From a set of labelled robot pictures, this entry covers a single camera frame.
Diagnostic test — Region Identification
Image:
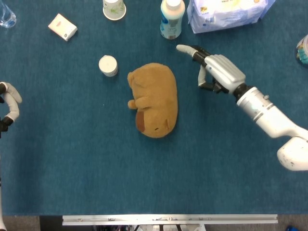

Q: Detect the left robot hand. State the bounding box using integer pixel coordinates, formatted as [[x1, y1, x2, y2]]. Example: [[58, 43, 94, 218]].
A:
[[0, 81, 23, 132]]

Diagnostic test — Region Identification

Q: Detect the paper cup with green print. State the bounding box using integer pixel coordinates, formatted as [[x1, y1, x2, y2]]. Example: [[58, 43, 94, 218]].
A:
[[103, 0, 127, 21]]

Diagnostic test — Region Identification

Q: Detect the white milk drink bottle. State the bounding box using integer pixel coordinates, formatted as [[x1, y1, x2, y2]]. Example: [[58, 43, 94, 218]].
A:
[[160, 0, 186, 40]]

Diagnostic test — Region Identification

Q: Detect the aluminium frame rail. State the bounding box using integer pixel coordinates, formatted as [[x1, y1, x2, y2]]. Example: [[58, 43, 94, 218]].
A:
[[62, 214, 278, 226]]

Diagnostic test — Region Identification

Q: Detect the small white lidded cup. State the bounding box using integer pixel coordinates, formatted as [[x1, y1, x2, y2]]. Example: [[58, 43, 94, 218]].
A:
[[98, 55, 119, 77]]

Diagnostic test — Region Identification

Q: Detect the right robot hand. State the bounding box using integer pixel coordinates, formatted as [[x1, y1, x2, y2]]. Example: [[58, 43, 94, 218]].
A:
[[176, 44, 246, 95]]

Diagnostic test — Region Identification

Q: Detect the white tissue packet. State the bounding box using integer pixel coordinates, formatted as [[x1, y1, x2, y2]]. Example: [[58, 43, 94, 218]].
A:
[[48, 13, 78, 42]]

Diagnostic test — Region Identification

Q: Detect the round container with teal label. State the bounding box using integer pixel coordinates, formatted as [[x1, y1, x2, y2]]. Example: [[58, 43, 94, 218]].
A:
[[295, 34, 308, 65]]

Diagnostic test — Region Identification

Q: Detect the blue white tissue pack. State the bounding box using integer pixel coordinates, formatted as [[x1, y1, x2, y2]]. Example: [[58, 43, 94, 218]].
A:
[[187, 0, 277, 34]]

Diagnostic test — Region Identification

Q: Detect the brown plush toy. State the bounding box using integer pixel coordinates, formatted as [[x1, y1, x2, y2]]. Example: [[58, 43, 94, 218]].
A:
[[127, 63, 179, 139]]

